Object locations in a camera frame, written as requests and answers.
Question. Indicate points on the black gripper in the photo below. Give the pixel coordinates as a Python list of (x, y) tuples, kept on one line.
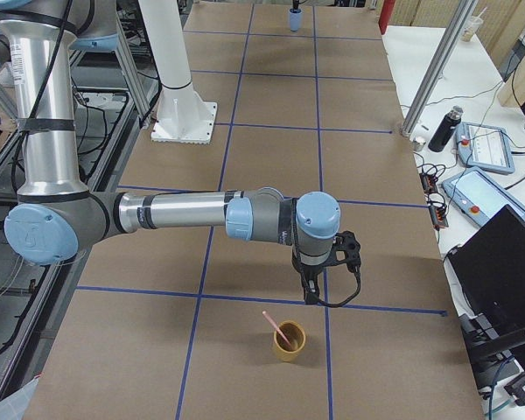
[(311, 272)]

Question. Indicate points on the light blue plastic cup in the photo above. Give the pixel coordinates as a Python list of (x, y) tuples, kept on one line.
[(295, 19)]

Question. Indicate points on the tan bamboo cup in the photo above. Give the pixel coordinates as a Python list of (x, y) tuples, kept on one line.
[(296, 335)]

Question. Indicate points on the pink chopstick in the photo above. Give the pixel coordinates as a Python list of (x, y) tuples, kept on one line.
[(277, 329)]

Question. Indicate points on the small silver cylinder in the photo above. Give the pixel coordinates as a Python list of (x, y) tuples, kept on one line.
[(418, 143)]

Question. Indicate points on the black laptop monitor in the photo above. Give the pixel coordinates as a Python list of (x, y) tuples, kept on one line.
[(490, 268)]

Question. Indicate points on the black water bottle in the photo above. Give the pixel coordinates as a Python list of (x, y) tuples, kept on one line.
[(445, 129)]

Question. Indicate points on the blue teach pendant tablet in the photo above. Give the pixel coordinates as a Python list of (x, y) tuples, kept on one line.
[(484, 146)]

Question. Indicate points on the white camera mast pedestal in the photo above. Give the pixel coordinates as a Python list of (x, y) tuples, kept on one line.
[(182, 116)]

